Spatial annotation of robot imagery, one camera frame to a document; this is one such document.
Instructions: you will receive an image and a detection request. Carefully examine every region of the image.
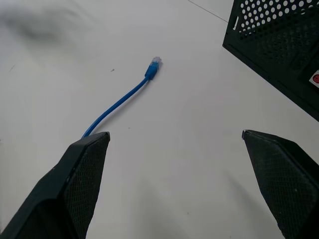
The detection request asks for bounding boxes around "black perforated computer case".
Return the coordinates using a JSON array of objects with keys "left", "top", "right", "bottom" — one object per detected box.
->
[{"left": 222, "top": 0, "right": 319, "bottom": 122}]

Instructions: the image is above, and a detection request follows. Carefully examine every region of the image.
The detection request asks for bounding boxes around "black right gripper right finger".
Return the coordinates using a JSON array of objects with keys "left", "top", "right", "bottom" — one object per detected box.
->
[{"left": 241, "top": 129, "right": 319, "bottom": 239}]

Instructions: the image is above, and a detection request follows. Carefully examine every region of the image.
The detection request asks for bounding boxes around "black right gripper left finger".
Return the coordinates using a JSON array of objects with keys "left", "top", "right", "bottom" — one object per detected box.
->
[{"left": 0, "top": 131, "right": 111, "bottom": 239}]

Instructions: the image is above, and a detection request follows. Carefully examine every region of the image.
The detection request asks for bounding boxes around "blue ethernet cable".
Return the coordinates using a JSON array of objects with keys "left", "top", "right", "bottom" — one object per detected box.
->
[{"left": 82, "top": 56, "right": 163, "bottom": 139}]

